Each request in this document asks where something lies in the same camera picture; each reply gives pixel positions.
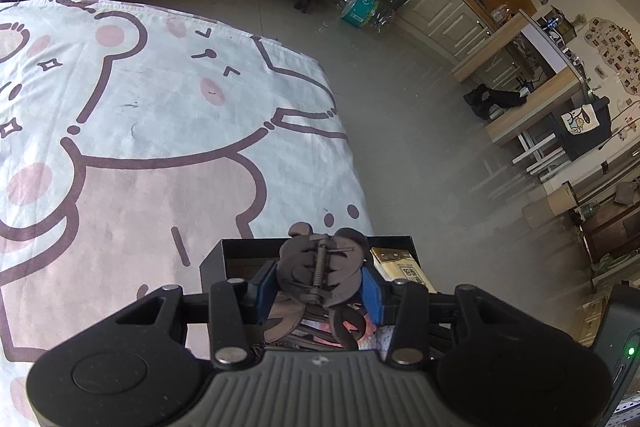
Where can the wall photo collage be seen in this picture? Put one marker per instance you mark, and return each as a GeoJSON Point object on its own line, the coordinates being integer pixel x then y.
{"type": "Point", "coordinates": [612, 52]}

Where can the bear print blanket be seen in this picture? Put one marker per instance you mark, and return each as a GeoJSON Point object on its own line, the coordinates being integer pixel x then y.
{"type": "Point", "coordinates": [150, 132]}

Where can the black cardboard box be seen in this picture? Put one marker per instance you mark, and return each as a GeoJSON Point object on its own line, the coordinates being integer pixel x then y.
{"type": "Point", "coordinates": [220, 262]}

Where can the black printed t-shirt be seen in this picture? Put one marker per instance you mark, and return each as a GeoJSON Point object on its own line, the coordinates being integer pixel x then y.
{"type": "Point", "coordinates": [582, 129]}

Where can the dark cloth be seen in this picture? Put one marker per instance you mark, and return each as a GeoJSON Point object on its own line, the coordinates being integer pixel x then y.
{"type": "Point", "coordinates": [495, 99]}

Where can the dark wooden cabinet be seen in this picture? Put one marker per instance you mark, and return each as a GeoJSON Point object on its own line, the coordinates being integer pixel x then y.
{"type": "Point", "coordinates": [612, 227]}

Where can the black hair claw clip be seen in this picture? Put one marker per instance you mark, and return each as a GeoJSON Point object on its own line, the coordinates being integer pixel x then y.
{"type": "Point", "coordinates": [320, 262]}

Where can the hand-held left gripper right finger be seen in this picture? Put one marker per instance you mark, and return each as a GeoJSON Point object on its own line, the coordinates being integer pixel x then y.
{"type": "Point", "coordinates": [372, 297]}

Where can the wooden counter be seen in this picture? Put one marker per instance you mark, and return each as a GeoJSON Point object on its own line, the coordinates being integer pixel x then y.
{"type": "Point", "coordinates": [545, 97]}

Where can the white metal rack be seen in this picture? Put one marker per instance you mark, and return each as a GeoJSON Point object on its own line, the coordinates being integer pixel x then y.
{"type": "Point", "coordinates": [540, 152]}

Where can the yellow tissue packet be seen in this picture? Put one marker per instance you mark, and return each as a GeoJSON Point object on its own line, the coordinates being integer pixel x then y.
{"type": "Point", "coordinates": [405, 269]}

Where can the pack of water bottles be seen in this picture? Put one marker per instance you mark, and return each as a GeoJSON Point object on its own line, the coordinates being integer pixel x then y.
{"type": "Point", "coordinates": [357, 7]}

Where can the pink crochet doll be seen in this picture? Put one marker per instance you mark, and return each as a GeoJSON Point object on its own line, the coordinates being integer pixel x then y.
{"type": "Point", "coordinates": [367, 331]}

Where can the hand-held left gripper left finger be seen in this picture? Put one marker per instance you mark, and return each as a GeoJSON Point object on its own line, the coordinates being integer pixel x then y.
{"type": "Point", "coordinates": [265, 294]}

